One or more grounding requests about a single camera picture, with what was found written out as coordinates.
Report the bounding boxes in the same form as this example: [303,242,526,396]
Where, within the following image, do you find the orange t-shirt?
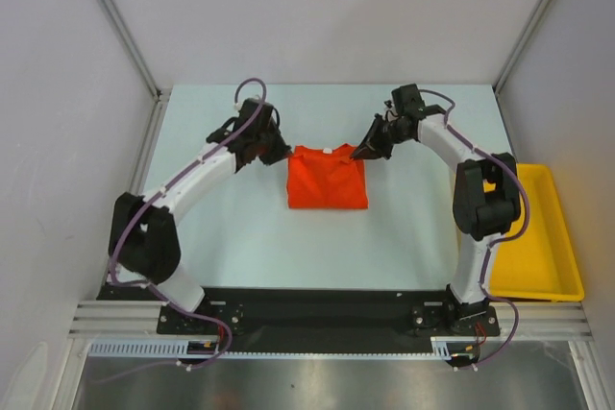
[286,144,369,210]

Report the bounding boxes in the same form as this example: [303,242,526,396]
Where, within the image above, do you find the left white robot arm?
[108,98,291,333]

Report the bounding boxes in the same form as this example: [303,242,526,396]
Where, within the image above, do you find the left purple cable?
[90,77,270,382]

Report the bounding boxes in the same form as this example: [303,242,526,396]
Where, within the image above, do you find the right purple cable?
[417,87,532,373]

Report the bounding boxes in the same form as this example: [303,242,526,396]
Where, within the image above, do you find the white slotted cable duct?
[88,337,479,361]

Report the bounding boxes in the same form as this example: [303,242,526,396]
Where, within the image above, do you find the yellow plastic bin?
[487,163,584,301]

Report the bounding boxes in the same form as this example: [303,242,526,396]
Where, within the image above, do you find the purple cable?
[417,87,532,373]
[90,77,270,382]

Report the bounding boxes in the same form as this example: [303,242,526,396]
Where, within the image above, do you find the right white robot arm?
[351,84,529,334]

